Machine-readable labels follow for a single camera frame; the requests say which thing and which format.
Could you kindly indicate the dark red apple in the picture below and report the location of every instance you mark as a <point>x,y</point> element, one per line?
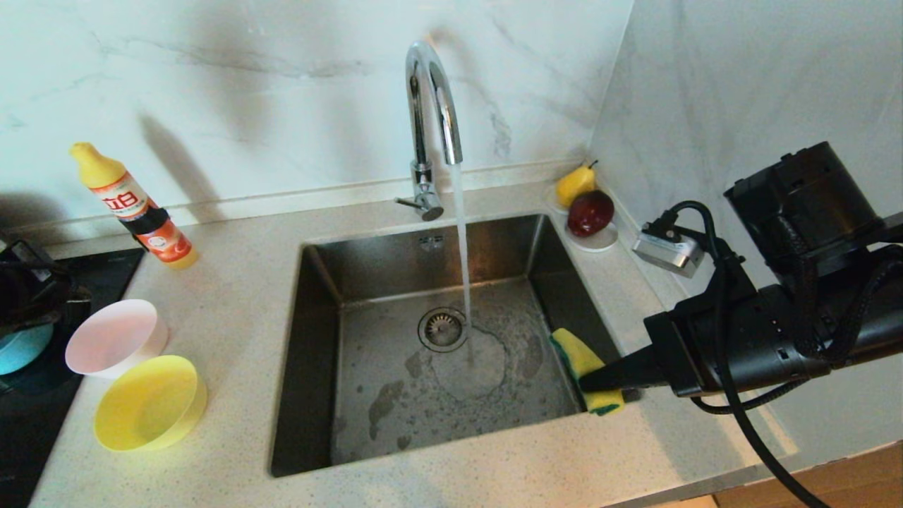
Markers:
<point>589,213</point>

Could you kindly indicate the running tap water stream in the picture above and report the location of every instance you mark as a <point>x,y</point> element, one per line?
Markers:
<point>462,240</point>

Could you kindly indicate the orange dish soap bottle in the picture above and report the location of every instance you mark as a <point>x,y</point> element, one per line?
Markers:
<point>130,204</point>

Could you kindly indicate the stainless steel sink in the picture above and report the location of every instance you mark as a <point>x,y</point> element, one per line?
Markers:
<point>395,423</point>

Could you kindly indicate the left wrist camera unit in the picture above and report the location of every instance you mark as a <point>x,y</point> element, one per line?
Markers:
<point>28,255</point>

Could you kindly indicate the yellow pear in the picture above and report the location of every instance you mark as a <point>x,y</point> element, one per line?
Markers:
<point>573,185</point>

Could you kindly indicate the small white saucer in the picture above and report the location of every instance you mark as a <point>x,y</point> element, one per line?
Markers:
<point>601,243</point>

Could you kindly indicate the chrome gooseneck faucet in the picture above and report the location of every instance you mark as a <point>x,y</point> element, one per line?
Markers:
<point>421,141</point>

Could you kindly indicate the yellow plastic bowl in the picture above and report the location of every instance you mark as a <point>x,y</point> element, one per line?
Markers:
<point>148,406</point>

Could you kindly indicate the yellow green sponge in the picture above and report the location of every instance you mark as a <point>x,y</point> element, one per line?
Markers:
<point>575,353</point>

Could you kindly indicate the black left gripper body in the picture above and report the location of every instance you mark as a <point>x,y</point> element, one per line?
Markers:
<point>35,303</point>

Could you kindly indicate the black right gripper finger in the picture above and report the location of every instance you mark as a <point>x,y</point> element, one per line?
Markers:
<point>628,377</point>

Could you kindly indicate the pink plastic bowl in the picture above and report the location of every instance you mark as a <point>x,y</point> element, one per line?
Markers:
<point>116,339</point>

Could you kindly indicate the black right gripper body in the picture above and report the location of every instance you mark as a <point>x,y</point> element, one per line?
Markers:
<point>681,353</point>

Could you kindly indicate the black glass cooktop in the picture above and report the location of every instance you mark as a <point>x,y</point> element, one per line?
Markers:
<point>106,279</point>

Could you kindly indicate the round metal sink drain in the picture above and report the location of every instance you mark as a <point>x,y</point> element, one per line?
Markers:
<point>443,330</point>

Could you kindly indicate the blue plastic bowl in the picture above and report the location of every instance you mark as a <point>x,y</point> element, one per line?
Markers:
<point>21,351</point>

